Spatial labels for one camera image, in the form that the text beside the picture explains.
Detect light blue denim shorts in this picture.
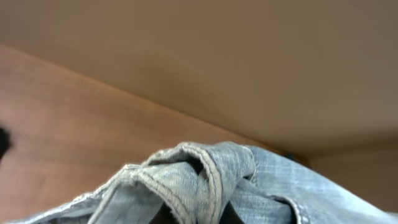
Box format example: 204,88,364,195
25,142,397,223

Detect black folded garment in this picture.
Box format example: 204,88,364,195
0,128,12,159

